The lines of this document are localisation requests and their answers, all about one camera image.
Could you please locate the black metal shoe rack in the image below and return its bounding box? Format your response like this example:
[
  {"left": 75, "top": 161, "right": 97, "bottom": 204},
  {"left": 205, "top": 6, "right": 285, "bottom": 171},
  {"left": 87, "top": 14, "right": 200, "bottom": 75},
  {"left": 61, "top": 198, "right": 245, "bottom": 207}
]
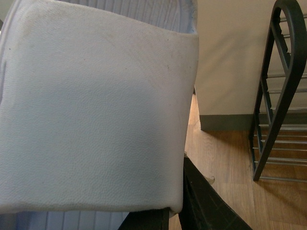
[{"left": 248, "top": 0, "right": 307, "bottom": 182}]

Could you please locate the light blue slide slipper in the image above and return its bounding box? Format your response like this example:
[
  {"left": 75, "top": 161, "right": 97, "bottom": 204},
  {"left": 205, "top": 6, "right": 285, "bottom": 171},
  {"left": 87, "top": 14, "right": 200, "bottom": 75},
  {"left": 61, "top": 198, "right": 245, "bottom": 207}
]
[{"left": 0, "top": 0, "right": 199, "bottom": 230}]

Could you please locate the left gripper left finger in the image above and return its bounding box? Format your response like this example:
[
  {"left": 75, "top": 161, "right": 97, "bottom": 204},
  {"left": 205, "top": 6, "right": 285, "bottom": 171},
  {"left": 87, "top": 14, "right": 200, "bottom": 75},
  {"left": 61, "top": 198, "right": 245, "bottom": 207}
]
[{"left": 119, "top": 208, "right": 169, "bottom": 230}]

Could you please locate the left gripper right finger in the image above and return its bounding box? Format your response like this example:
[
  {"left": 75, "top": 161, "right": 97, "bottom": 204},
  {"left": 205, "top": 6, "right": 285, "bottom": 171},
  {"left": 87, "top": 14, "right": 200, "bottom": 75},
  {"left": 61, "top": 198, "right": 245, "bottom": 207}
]
[{"left": 178, "top": 156, "right": 251, "bottom": 230}]

